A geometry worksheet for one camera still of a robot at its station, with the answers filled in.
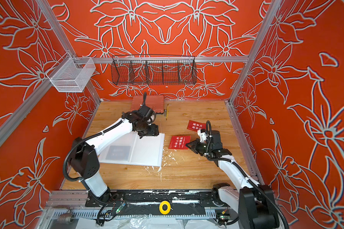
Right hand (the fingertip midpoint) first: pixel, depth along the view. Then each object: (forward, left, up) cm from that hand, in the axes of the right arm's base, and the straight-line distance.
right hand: (186, 143), depth 80 cm
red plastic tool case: (+41, +23, -7) cm, 48 cm away
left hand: (+7, +18, 0) cm, 19 cm away
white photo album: (+1, +24, -11) cm, 26 cm away
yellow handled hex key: (+35, +13, -11) cm, 38 cm away
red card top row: (+21, -9, -12) cm, 26 cm away
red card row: (+3, +4, -4) cm, 6 cm away
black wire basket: (+48, +22, +18) cm, 56 cm away
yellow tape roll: (-32, +11, -11) cm, 36 cm away
